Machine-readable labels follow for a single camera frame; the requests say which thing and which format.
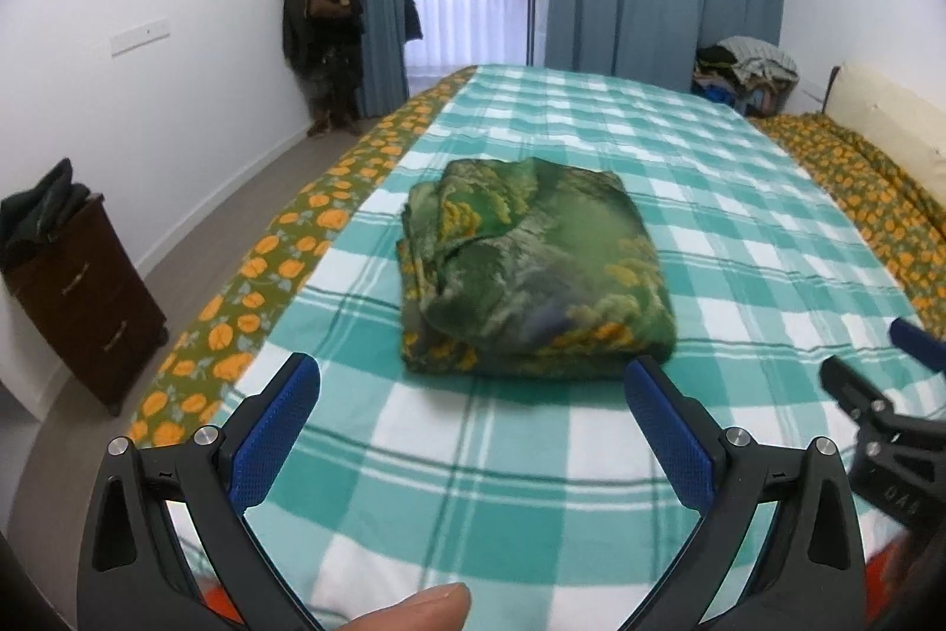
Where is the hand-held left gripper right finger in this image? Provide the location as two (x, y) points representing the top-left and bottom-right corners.
(623, 355), (866, 631)

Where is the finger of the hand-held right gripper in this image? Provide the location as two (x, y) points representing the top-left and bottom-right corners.
(890, 318), (946, 373)
(820, 356), (899, 429)

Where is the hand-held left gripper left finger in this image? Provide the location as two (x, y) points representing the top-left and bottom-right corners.
(77, 352), (322, 631)

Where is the green printed padded jacket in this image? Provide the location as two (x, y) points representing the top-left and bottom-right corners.
(395, 156), (679, 379)

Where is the pile of clothes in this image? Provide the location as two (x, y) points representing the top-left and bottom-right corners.
(692, 35), (799, 118)

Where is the coat stand with dark clothes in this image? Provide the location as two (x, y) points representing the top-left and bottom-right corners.
(282, 0), (371, 138)

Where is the person's left hand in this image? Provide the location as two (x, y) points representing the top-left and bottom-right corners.
(336, 584), (472, 631)

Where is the orange floral bed sheet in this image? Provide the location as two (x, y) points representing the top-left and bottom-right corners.
(125, 65), (946, 451)

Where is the dark wooden cabinet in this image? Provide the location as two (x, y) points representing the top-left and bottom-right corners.
(4, 195), (170, 416)

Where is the cream pillow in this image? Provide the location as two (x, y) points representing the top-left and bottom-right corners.
(828, 63), (946, 196)

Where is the dark cloth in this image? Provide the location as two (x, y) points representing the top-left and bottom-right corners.
(0, 158), (93, 270)

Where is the teal checked blanket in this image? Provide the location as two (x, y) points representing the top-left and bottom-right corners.
(240, 63), (946, 631)

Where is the white wall plate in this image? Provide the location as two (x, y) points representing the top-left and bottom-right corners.
(109, 17), (171, 57)

